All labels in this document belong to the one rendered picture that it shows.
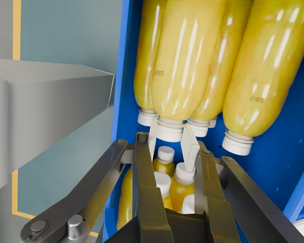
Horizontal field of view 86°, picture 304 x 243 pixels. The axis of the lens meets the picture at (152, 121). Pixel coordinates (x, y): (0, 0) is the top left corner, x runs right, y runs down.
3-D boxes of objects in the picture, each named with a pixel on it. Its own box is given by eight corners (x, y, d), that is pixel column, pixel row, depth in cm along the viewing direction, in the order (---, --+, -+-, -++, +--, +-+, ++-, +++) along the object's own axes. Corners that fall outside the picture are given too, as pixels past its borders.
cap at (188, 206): (195, 202, 26) (198, 193, 26) (214, 222, 23) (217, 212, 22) (175, 208, 24) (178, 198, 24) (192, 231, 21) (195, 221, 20)
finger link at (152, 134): (151, 166, 16) (144, 165, 16) (154, 138, 23) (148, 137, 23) (156, 139, 15) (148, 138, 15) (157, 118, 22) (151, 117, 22)
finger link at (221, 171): (201, 162, 14) (236, 168, 14) (192, 139, 19) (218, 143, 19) (197, 177, 14) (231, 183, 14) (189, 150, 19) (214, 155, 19)
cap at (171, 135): (189, 127, 22) (186, 139, 23) (171, 119, 25) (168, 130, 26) (169, 127, 20) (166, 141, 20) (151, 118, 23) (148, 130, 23)
